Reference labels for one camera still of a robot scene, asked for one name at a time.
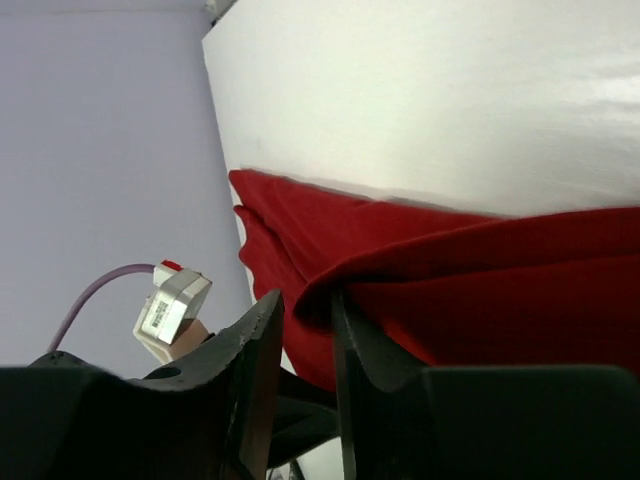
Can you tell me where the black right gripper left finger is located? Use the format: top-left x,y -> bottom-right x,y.
1,291 -> 283,479

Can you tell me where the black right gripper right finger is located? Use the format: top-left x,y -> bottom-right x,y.
332,294 -> 639,479

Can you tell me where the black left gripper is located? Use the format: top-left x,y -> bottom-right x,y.
267,369 -> 340,471

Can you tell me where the red t shirt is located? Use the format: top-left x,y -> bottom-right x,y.
229,170 -> 639,390

